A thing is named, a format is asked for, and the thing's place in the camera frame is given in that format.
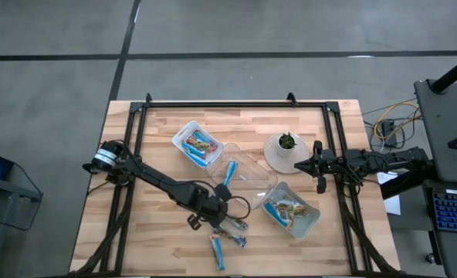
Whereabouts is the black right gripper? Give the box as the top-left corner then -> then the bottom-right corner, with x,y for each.
294,141 -> 347,194

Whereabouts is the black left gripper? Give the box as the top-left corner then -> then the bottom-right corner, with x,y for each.
187,191 -> 232,232

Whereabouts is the blue Chewy granola bar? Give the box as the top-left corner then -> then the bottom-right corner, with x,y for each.
212,226 -> 249,249

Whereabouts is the brown green granola bar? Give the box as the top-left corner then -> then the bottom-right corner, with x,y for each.
280,200 -> 310,219

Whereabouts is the red green granola bar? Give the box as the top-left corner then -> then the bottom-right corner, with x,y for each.
184,133 -> 218,154

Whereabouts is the small potted plant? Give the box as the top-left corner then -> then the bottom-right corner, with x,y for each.
263,133 -> 311,175

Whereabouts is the white plant pot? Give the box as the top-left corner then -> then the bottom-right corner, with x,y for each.
276,134 -> 298,158

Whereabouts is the small green succulent plant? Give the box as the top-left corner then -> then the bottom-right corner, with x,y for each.
279,131 -> 297,151

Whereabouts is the clear plastic bin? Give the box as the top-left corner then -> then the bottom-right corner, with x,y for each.
205,142 -> 279,212

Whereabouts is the white plastic bin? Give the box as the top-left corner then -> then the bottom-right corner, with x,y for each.
261,181 -> 322,239

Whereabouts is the black power adapter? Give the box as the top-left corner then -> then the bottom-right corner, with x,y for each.
380,119 -> 398,148

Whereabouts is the white paper sheet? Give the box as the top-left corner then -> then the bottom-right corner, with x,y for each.
377,171 -> 402,216

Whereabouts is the grey metal cart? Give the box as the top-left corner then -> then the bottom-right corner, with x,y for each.
413,79 -> 457,278

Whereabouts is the black keyboard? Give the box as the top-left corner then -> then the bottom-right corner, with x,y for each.
431,188 -> 457,236

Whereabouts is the black metal pole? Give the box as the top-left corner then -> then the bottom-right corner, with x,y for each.
431,49 -> 457,94

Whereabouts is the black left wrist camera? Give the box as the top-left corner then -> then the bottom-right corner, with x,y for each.
215,184 -> 233,202

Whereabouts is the yellow cable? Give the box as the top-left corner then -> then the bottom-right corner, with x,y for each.
373,100 -> 422,141

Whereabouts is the white bin with handle slot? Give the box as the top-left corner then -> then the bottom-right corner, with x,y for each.
171,120 -> 225,168

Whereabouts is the black metal table frame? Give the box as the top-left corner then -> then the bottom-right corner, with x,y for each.
77,92 -> 398,278

